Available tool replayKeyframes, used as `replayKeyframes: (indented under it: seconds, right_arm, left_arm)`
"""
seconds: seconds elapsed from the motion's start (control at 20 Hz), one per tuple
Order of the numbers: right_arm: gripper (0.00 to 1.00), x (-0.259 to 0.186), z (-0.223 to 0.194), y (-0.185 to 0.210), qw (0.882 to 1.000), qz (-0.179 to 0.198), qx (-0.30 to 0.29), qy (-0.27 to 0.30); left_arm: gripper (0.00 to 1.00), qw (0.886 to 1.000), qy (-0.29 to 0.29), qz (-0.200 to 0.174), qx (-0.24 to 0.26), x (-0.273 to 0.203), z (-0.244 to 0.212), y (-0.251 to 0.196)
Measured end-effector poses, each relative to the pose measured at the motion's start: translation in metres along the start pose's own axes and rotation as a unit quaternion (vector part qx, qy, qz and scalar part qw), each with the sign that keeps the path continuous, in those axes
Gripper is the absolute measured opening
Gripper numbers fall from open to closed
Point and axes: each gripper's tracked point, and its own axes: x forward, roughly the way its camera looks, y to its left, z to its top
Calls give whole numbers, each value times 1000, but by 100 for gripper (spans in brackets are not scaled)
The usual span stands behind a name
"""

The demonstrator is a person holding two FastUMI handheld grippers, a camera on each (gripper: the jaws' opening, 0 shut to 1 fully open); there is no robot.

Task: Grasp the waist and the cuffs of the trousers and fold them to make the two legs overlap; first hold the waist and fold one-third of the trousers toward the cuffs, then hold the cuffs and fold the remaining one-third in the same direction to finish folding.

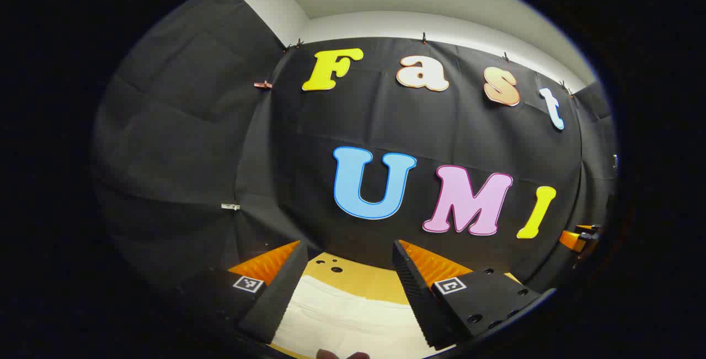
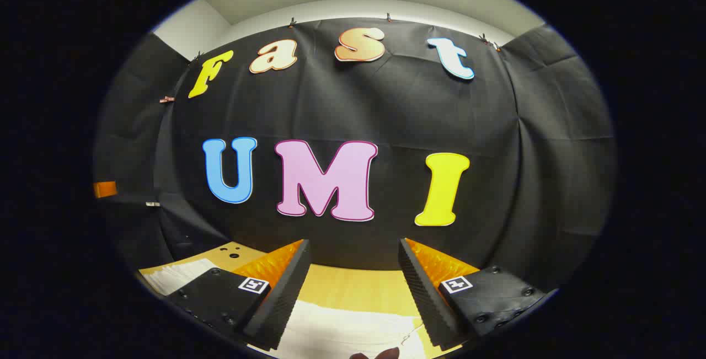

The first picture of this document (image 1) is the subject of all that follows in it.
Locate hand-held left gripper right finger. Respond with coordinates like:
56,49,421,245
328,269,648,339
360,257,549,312
393,239,557,350

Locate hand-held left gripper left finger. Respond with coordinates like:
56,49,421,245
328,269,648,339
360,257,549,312
162,239,309,347

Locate black backdrop cloth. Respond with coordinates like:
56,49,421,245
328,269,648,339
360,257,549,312
93,0,618,296

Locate white jeans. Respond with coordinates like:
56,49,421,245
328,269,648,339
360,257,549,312
273,275,454,359

